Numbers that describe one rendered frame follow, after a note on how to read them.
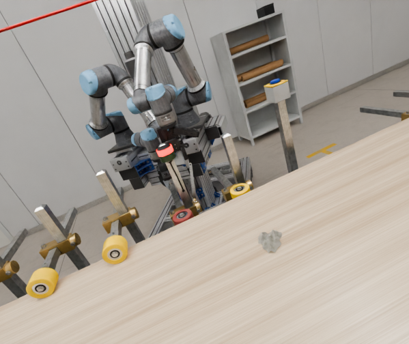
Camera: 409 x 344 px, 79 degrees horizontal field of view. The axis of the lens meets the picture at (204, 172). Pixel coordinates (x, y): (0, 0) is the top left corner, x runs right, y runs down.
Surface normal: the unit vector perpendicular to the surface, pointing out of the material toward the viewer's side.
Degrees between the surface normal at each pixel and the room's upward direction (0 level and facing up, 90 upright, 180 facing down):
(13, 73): 90
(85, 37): 90
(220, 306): 0
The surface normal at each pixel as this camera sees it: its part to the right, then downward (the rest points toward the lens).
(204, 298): -0.33, -0.85
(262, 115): 0.31, 0.32
